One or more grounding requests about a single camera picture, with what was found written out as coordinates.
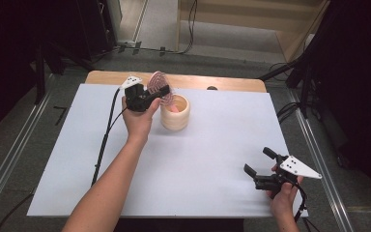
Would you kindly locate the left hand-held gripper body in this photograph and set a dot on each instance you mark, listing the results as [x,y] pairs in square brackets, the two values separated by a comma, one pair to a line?
[136,98]

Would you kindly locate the cream ribbed cup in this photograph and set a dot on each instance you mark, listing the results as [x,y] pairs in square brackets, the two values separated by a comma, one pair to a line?
[175,122]

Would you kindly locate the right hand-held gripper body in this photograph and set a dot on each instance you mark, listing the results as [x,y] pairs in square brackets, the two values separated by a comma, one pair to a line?
[298,167]

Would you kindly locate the person's right hand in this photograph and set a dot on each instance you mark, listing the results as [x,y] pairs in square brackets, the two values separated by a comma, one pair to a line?
[281,203]

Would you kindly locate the black cabinet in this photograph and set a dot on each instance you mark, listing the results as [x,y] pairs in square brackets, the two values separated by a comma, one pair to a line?
[90,29]

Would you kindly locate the white table board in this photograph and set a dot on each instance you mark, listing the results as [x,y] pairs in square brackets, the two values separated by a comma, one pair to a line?
[190,161]

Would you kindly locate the black curtain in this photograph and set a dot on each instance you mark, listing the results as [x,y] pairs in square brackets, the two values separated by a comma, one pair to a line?
[360,80]
[3,64]

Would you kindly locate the aluminium floor rail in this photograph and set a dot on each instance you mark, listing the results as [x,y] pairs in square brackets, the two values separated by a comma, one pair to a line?
[319,141]
[13,154]

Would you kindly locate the wooden frame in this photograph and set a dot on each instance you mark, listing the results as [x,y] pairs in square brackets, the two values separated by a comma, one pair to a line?
[299,42]

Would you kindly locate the pink hairbrush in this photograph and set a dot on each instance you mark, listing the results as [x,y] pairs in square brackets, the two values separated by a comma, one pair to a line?
[157,81]

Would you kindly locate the black metal stand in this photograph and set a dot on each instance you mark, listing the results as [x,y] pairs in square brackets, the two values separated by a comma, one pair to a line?
[304,90]
[40,80]

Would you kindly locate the person's left hand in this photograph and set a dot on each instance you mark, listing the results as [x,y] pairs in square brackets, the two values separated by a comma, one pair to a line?
[138,124]

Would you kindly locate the wooden table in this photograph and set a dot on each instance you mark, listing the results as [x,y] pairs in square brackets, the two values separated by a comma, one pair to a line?
[232,83]

